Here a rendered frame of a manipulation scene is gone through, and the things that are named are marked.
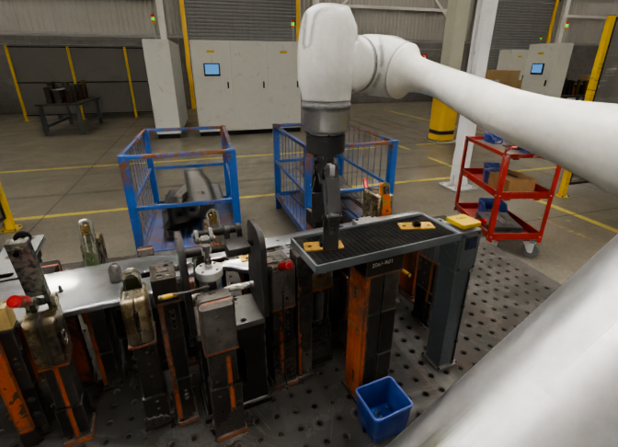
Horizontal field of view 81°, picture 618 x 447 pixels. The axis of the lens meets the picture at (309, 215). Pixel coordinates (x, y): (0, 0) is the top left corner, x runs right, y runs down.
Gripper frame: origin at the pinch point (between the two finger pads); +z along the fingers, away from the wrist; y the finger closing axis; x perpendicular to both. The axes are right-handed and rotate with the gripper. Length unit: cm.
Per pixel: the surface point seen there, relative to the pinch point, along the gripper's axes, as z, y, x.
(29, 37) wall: -114, 1329, 692
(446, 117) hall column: 66, 642, -380
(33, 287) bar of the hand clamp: 9, 1, 59
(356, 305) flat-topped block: 21.1, 0.9, -8.4
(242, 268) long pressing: 19.7, 20.5, 18.6
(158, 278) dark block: 8.2, -0.8, 34.4
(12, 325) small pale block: 18, 2, 66
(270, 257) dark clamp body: 12.3, 11.5, 11.0
